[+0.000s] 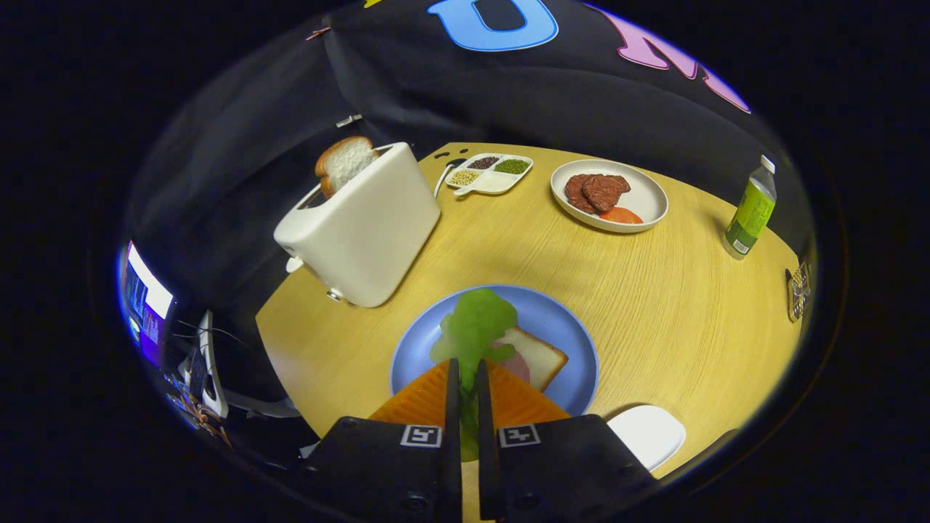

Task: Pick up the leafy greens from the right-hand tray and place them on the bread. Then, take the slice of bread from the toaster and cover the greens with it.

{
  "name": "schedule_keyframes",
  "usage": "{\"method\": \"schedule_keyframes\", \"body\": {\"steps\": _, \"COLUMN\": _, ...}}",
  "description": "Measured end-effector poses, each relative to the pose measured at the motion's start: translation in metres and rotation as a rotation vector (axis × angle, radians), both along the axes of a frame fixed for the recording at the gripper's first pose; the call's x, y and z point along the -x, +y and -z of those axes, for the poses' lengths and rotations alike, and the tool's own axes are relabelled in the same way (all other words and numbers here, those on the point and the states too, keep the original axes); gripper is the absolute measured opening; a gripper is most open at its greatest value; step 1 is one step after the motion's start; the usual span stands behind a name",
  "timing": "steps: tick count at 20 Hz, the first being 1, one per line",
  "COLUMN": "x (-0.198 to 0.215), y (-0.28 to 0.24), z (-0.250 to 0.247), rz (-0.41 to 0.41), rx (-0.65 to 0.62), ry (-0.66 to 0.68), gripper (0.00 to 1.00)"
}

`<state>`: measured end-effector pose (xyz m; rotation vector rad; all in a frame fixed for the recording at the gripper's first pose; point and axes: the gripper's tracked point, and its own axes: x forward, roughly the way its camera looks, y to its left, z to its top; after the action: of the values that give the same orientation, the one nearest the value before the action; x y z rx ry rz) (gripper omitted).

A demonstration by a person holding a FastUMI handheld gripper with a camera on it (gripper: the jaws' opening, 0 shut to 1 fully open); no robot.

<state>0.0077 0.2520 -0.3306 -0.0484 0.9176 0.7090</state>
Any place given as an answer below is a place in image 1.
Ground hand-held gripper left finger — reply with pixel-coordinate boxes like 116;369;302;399
291;357;464;523

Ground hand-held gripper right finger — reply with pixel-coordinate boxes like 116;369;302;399
476;359;659;523

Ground green lettuce leaf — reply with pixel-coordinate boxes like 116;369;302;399
429;288;519;463

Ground toasted bread slice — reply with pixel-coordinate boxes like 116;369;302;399
315;136;380;200

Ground oval white plate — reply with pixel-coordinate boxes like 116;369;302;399
607;405;687;471

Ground pink ham slice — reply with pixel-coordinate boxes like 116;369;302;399
490;341;531;384

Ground white bread slice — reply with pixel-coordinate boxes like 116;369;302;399
494;326;570;393

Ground blue plate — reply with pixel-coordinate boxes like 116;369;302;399
389;284;601;418

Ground white stand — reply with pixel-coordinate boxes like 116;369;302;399
190;311;230;418

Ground white toaster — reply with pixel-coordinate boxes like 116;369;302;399
273;142;442;309

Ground brown meat patty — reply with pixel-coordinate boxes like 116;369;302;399
565;174;600;215
581;174;631;214

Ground round white plate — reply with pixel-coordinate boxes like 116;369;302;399
550;159;669;234

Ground white divided bean dish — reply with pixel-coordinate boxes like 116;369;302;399
445;153;534;198

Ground computer monitor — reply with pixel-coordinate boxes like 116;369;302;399
120;242;175;368

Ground green label drink bottle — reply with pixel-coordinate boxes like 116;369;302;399
724;155;778;260

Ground black backdrop cloth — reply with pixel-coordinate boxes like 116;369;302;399
124;0;814;408

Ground white toaster cable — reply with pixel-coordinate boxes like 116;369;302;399
433;161;460;198

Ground metal wire rack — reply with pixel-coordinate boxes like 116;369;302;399
785;261;813;323

